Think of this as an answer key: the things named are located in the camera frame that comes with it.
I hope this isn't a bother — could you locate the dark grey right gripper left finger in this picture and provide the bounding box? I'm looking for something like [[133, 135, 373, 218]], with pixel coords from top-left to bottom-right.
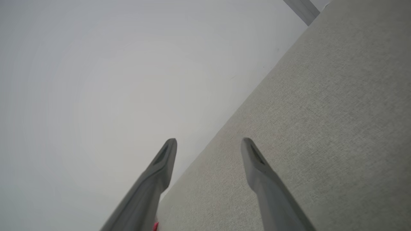
[[100, 138, 178, 231]]

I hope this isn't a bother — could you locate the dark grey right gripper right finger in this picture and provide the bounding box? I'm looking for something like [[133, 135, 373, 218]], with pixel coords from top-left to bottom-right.
[[241, 138, 317, 231]]

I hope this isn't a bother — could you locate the grey fabric panel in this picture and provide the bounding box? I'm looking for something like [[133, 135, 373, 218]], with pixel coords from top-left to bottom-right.
[[154, 0, 411, 231]]

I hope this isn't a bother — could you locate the grey wall trim strip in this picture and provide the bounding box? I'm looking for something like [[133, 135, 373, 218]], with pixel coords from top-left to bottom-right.
[[283, 0, 320, 26]]

